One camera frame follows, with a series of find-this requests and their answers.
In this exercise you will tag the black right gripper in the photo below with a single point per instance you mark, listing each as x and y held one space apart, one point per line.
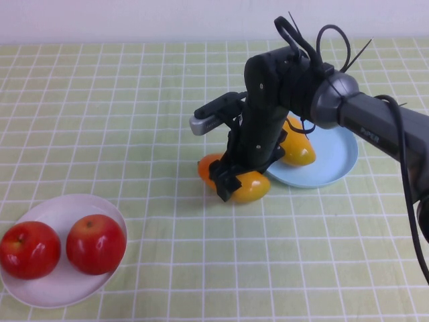
258 151

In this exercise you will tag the yellow orange plastic mango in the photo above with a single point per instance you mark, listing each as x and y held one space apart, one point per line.
251 189
298 151

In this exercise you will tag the red plastic apple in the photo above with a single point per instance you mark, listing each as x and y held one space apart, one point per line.
95 245
30 255

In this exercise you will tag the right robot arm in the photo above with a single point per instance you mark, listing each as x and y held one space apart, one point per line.
368 117

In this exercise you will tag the light blue round plate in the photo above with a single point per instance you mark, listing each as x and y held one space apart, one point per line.
328 167

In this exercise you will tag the white round plate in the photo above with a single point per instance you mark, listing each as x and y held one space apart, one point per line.
63 288

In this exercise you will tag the green white checked tablecloth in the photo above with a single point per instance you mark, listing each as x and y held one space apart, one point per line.
134 117

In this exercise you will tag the black zip tie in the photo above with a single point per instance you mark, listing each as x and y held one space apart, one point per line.
294 23
361 53

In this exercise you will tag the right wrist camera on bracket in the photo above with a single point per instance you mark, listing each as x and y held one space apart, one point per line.
204 125

